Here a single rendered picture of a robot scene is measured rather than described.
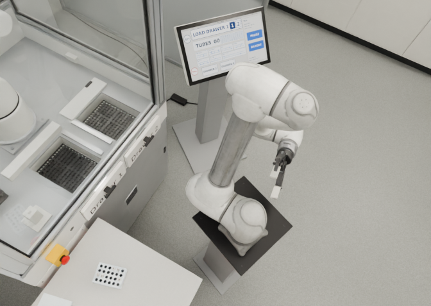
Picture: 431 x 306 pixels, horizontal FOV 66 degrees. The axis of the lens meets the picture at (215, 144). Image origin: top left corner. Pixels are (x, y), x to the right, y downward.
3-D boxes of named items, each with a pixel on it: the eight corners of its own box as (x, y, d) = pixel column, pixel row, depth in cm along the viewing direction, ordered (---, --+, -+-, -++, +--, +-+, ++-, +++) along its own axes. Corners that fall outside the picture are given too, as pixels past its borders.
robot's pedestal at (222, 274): (253, 264, 230) (284, 235, 165) (221, 295, 218) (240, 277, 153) (224, 231, 240) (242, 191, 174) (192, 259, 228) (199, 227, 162)
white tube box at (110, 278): (127, 269, 149) (126, 268, 146) (121, 289, 145) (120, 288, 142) (101, 263, 150) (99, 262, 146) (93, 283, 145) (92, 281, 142)
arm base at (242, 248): (274, 228, 164) (277, 225, 159) (241, 257, 155) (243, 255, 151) (249, 201, 170) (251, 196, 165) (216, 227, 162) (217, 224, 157)
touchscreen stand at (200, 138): (246, 158, 272) (279, 72, 184) (195, 178, 258) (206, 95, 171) (219, 111, 292) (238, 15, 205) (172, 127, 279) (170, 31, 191)
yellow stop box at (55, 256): (71, 253, 143) (66, 249, 137) (59, 268, 140) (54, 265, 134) (61, 246, 144) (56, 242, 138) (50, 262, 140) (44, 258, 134)
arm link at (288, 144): (279, 137, 158) (275, 145, 154) (298, 140, 154) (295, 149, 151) (279, 151, 164) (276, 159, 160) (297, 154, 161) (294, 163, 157)
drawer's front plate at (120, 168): (126, 171, 167) (123, 161, 157) (88, 221, 153) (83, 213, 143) (123, 170, 167) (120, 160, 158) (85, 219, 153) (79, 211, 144)
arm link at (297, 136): (295, 156, 162) (270, 147, 165) (303, 135, 172) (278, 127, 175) (302, 142, 154) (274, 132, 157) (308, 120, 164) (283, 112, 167)
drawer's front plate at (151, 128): (160, 127, 182) (160, 115, 173) (129, 167, 168) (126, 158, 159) (158, 125, 182) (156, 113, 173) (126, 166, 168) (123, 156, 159)
